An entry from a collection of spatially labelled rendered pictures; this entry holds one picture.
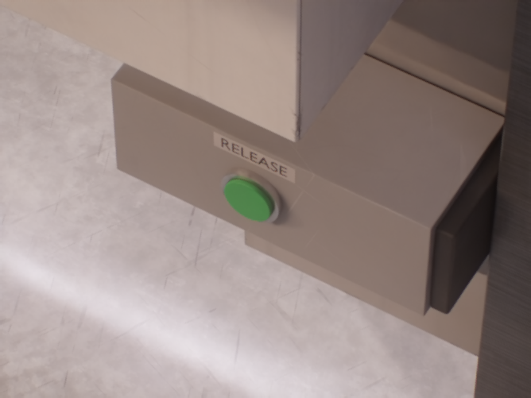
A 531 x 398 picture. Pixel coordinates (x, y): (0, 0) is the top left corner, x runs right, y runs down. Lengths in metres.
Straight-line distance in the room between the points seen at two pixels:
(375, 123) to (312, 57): 0.23
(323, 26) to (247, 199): 0.26
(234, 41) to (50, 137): 1.73
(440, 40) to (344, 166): 0.08
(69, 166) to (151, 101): 1.47
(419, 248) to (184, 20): 0.25
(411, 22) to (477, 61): 0.04
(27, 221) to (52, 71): 0.20
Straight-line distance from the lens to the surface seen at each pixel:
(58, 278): 2.88
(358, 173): 1.47
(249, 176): 1.49
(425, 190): 1.46
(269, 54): 1.26
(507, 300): 1.55
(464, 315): 1.66
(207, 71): 1.29
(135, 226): 2.92
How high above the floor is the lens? 2.35
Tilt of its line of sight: 53 degrees down
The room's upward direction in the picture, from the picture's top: straight up
